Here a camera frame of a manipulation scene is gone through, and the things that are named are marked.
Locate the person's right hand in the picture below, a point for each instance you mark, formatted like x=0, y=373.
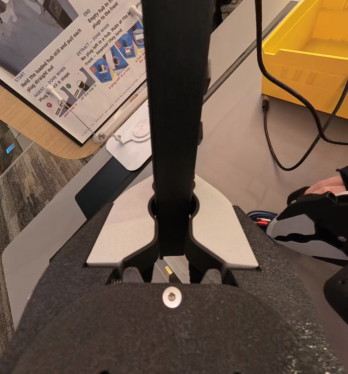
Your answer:
x=326, y=185

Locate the printed instruction sheet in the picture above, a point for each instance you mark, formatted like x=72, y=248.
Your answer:
x=60, y=58

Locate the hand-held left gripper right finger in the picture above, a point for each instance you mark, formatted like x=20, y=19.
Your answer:
x=220, y=233

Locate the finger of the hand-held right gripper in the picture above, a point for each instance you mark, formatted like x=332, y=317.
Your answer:
x=323, y=249
x=296, y=225

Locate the black usb hub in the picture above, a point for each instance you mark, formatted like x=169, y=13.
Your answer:
x=174, y=117

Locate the yellow plastic bin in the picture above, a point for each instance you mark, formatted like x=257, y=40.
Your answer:
x=308, y=70

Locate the instruction sheet on stand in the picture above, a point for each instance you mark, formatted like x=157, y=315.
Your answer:
x=30, y=122

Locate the white stand base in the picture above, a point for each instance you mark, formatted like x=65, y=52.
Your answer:
x=133, y=152

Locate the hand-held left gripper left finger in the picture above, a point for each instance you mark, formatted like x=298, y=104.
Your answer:
x=124, y=233

